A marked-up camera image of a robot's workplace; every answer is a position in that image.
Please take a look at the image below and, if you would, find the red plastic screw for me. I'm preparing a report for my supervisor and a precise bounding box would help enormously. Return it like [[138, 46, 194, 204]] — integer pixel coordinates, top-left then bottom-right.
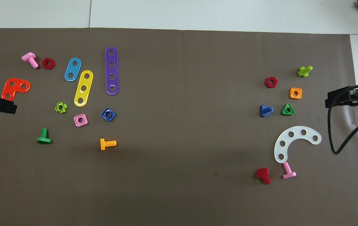
[[256, 168, 272, 185]]

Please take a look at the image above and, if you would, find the pink plastic screw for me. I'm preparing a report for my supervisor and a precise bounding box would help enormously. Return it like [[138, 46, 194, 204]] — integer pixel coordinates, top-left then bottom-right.
[[21, 52, 39, 69], [282, 162, 297, 180]]

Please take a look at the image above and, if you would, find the orange plastic screw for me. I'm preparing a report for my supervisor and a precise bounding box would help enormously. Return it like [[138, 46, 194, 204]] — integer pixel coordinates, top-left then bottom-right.
[[100, 138, 117, 151]]

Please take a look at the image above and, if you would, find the purple four-hole plastic strip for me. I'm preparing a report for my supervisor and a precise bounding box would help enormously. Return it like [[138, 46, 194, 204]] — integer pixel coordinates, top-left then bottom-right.
[[105, 47, 120, 95]]

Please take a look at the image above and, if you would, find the white curved five-hole plate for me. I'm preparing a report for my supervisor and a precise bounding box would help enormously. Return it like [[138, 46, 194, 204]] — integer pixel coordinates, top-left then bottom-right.
[[274, 126, 322, 164]]

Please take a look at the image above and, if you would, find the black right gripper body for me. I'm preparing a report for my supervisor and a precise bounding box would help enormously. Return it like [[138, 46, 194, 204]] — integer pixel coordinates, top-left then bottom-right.
[[325, 84, 358, 110]]

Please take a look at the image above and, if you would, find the blue triangular-head plastic screw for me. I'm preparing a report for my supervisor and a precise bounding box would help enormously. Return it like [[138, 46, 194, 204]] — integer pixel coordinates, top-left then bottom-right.
[[260, 105, 274, 118]]

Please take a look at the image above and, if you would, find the orange angled three-hole plate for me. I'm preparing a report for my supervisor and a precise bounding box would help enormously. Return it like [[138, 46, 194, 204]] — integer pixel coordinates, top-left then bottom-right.
[[2, 78, 31, 103]]

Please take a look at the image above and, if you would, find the pink square plastic nut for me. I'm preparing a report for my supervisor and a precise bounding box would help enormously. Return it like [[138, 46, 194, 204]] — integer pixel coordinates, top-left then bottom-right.
[[74, 114, 88, 127]]

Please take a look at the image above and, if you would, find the dark blue square nut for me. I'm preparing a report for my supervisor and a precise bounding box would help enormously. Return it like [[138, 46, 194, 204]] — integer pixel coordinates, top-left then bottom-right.
[[101, 108, 116, 122]]

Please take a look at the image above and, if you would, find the green plastic screw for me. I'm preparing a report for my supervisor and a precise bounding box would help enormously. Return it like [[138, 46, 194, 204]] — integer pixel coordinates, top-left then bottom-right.
[[37, 128, 52, 145]]

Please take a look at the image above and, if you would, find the green triangular plastic nut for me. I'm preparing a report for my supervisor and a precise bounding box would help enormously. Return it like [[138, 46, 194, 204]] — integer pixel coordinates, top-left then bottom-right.
[[281, 104, 295, 116]]

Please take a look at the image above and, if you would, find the blue two-hole plastic strip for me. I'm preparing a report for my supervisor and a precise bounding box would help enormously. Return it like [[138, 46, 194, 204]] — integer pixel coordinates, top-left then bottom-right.
[[64, 58, 82, 82]]

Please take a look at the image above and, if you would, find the brown paper table mat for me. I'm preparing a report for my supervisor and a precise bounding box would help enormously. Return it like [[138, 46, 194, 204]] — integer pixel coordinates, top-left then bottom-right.
[[0, 28, 358, 226]]

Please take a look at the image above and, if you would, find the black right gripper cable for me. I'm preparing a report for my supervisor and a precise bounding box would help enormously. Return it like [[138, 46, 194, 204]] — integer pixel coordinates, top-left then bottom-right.
[[327, 83, 358, 155]]

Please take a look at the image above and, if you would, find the yellow three-hole plastic strip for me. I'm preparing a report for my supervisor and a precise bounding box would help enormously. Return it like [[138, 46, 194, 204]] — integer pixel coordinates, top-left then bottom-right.
[[74, 70, 94, 107]]

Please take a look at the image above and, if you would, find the lime green cross screw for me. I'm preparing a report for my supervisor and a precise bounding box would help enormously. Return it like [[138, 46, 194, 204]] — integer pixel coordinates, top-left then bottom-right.
[[297, 66, 313, 78]]

